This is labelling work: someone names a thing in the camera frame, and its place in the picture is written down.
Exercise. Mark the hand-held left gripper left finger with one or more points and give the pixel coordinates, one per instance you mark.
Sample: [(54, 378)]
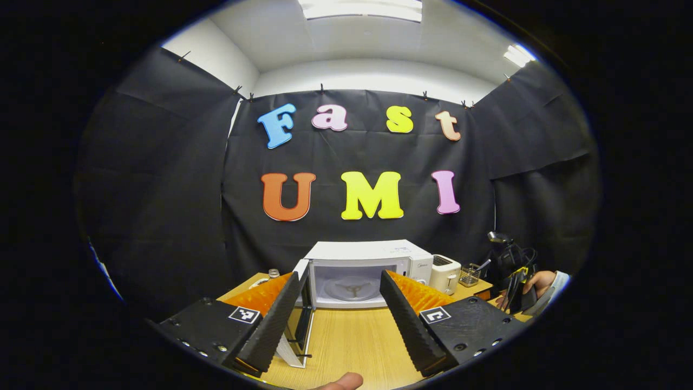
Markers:
[(270, 325)]

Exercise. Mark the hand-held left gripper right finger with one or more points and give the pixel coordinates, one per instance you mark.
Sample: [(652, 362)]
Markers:
[(409, 322)]

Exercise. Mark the white microwave oven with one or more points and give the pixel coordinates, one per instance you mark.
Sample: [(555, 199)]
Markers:
[(368, 250)]

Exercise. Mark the small clear utensil holder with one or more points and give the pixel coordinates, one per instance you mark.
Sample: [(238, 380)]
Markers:
[(469, 276)]

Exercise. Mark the white toaster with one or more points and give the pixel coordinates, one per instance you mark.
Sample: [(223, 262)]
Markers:
[(445, 275)]

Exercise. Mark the black backdrop cloth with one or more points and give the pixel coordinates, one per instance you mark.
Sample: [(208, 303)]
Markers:
[(352, 151)]

